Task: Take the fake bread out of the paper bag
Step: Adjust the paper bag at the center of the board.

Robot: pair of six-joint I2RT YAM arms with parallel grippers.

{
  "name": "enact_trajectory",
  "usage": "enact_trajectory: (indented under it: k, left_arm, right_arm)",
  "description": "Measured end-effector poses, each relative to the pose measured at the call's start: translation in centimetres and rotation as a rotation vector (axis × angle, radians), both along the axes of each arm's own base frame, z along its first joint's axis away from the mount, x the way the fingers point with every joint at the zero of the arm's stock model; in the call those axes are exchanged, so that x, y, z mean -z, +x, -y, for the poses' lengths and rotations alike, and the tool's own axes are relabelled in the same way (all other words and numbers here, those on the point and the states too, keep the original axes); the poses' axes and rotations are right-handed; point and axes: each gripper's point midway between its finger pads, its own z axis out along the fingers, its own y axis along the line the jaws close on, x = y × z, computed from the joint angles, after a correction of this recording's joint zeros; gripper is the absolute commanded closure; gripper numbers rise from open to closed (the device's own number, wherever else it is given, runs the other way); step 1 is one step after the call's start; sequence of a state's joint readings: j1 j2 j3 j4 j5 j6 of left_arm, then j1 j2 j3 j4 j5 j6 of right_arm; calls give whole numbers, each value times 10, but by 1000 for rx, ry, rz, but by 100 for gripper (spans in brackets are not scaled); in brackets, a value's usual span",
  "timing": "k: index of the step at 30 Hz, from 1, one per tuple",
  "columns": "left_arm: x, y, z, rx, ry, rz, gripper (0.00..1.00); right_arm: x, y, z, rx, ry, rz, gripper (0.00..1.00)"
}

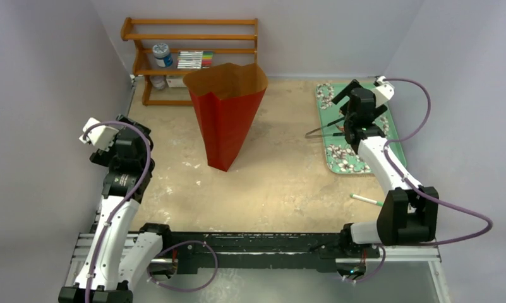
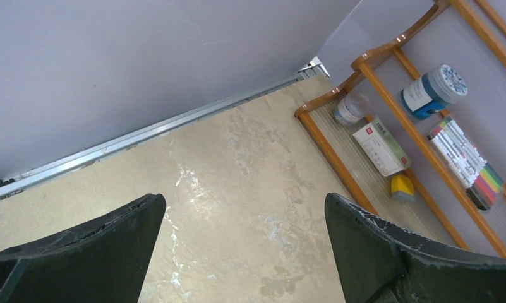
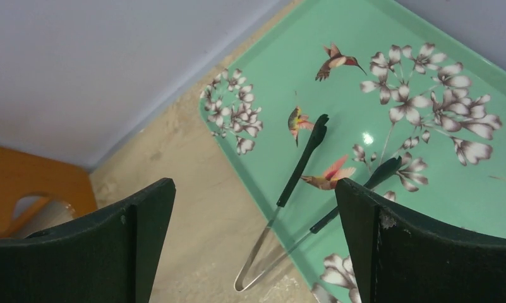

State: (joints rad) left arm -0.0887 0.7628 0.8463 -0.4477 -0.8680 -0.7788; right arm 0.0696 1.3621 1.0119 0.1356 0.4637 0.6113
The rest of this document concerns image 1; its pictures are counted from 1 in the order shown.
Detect green floral tray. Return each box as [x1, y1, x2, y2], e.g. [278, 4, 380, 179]
[315, 82, 407, 175]

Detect red paper bag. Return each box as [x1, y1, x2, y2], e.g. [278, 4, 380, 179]
[183, 63, 268, 172]

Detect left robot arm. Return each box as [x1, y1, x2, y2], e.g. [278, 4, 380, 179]
[57, 115, 173, 302]

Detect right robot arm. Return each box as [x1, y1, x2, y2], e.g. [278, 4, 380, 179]
[332, 77, 438, 257]

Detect black metal tongs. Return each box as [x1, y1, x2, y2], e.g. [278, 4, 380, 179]
[304, 117, 345, 139]

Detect small clear jar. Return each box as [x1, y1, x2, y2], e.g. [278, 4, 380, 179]
[149, 75, 167, 90]

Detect white small box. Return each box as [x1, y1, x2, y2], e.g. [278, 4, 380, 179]
[166, 75, 186, 88]

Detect green white pen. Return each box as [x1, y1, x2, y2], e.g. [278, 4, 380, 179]
[350, 194, 383, 206]

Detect blue lidded jar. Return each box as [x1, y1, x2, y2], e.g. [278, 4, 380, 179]
[152, 43, 173, 68]

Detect pack of coloured markers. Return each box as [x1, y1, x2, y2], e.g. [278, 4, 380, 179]
[177, 50, 214, 69]

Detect wooden shelf rack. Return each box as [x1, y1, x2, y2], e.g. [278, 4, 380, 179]
[121, 18, 258, 106]

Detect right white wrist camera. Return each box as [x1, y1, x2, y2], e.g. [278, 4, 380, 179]
[371, 76, 395, 107]

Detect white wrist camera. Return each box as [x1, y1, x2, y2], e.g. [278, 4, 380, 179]
[78, 117, 119, 152]
[371, 76, 395, 107]

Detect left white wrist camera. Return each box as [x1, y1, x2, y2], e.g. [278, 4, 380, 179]
[78, 117, 119, 152]

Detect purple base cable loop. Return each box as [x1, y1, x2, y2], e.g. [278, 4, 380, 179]
[147, 240, 219, 294]

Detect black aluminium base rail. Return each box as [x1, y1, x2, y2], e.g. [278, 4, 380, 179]
[70, 231, 442, 277]

